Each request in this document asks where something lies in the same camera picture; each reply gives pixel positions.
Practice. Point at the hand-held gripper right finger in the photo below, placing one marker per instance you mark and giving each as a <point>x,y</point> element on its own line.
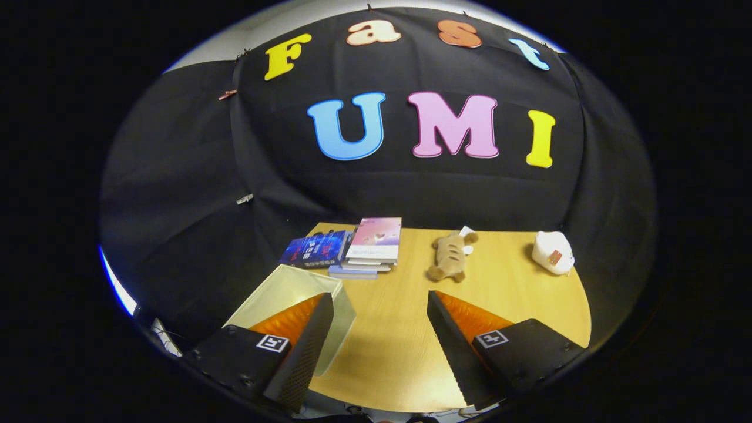
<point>452,346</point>

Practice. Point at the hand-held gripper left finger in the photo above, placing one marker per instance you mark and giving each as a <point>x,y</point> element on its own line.
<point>308,352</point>

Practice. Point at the green fabric storage box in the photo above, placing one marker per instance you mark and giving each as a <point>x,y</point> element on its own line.
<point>288,288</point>

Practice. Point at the brown plush toy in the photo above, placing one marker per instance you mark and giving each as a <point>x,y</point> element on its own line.
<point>451,258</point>

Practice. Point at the grey-blue cover book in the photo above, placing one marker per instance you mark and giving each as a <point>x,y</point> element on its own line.
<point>352,273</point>

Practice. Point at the blue cover book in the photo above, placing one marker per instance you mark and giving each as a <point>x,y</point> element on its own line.
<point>311,249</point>

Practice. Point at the white cover book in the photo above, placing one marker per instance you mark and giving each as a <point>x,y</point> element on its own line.
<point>367,266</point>

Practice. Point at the white soft pouch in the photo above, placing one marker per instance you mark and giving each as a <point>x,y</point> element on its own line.
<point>549,247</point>

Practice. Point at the white cloth clip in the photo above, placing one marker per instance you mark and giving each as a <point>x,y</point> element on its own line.
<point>245,199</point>

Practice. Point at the pink cloth clip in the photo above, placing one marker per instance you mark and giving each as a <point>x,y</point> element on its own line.
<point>227,94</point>

